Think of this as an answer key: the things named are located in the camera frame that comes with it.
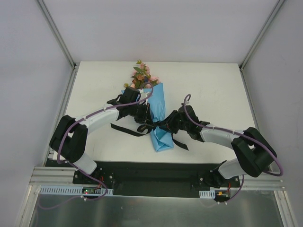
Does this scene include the left aluminium frame post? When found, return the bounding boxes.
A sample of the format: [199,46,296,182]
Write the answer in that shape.
[35,0,77,70]

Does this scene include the blue wrapping paper sheet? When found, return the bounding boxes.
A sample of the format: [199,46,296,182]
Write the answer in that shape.
[148,83,174,152]

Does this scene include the fake flower stem orange blooms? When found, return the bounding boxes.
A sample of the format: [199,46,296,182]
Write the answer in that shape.
[124,71,151,89]

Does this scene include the left white cable duct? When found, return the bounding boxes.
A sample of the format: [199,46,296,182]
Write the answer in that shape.
[39,185,114,197]

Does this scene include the aluminium frame post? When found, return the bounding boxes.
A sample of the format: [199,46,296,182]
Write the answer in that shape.
[239,0,287,72]
[35,0,77,70]

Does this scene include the fake flower stem pink roses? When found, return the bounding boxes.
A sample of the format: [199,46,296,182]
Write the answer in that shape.
[133,60,160,87]

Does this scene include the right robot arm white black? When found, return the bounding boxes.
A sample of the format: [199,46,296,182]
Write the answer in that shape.
[159,105,277,188]

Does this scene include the right aluminium frame post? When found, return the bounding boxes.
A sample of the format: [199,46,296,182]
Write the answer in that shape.
[239,0,287,72]

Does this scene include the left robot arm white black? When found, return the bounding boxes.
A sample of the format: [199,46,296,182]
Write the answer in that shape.
[49,87,153,184]

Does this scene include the aluminium front rail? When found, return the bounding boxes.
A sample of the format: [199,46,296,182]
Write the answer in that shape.
[29,167,286,191]

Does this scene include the black ribbon gold lettering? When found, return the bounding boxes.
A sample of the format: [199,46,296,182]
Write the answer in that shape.
[110,123,188,152]

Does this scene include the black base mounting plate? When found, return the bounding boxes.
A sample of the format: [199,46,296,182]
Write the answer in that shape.
[72,161,240,198]

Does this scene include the white cable duct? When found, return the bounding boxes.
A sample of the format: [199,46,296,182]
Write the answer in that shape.
[39,185,114,197]
[199,190,215,199]

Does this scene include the right white cable duct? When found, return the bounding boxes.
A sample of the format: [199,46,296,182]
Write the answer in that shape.
[199,190,215,199]

